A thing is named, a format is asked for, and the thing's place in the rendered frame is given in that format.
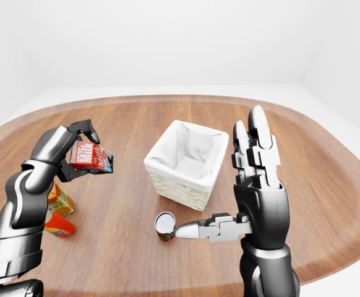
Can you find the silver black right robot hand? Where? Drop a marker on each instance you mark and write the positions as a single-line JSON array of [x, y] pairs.
[[265, 198]]

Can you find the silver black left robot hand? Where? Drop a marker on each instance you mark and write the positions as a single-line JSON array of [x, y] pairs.
[[51, 145]]

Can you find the red white milk carton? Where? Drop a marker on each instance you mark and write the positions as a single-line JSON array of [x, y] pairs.
[[90, 157]]

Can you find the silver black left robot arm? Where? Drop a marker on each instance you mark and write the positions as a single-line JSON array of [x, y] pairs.
[[16, 216]]

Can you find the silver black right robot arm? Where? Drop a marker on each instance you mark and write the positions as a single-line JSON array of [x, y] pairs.
[[268, 270]]

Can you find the wicker basket with white liner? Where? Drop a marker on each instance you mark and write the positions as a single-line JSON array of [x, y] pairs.
[[187, 164]]

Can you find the orange juice carton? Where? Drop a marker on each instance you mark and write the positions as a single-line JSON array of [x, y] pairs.
[[61, 201]]

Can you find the orange red lying carton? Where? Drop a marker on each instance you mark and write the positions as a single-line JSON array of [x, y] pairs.
[[59, 226]]

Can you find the red green tin can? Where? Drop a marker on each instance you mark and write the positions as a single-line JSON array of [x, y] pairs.
[[165, 226]]

